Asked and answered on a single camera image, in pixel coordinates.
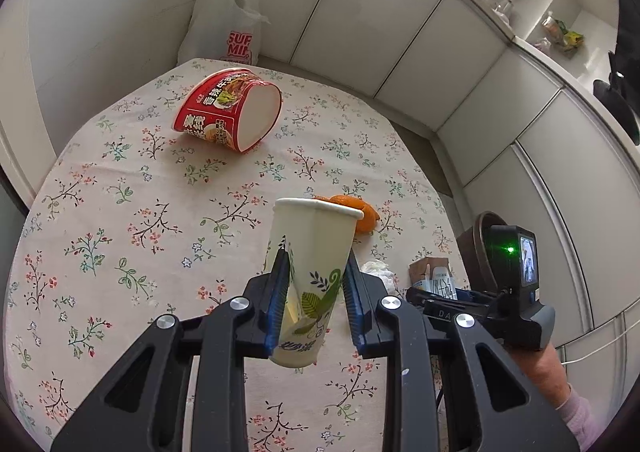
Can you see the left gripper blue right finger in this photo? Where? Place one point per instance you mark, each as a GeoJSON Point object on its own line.
{"type": "Point", "coordinates": [490, 404]}

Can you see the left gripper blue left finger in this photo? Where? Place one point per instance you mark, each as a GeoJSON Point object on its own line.
{"type": "Point", "coordinates": [140, 403]}

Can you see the white paper cup green leaves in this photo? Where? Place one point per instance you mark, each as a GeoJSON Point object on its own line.
{"type": "Point", "coordinates": [317, 236]}

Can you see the person forearm pink sleeve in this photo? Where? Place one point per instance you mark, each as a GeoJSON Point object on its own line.
{"type": "Point", "coordinates": [545, 370]}

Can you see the brown trash bin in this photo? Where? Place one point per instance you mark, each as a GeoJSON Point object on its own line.
{"type": "Point", "coordinates": [474, 254]}

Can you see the white kitchen cabinets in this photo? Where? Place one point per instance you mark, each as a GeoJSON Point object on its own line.
{"type": "Point", "coordinates": [516, 134]}

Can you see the blue milk carton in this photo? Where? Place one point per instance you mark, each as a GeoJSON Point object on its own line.
{"type": "Point", "coordinates": [433, 275]}

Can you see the crumpled white tissue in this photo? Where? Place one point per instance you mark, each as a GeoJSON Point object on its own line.
{"type": "Point", "coordinates": [380, 270]}

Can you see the brown floor mat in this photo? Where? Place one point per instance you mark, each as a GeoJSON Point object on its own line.
{"type": "Point", "coordinates": [425, 156]}

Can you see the floral tablecloth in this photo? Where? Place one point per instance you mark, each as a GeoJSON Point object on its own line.
{"type": "Point", "coordinates": [135, 220]}

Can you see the black frying pan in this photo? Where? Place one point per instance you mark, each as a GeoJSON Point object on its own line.
{"type": "Point", "coordinates": [612, 94]}

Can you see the bag of vegetables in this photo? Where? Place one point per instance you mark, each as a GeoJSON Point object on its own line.
{"type": "Point", "coordinates": [565, 40]}

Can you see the red instant noodle bowl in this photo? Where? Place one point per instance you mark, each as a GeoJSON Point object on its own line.
{"type": "Point", "coordinates": [234, 108]}

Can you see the white plastic shopping bag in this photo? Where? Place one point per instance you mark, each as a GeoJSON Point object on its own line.
{"type": "Point", "coordinates": [228, 30]}

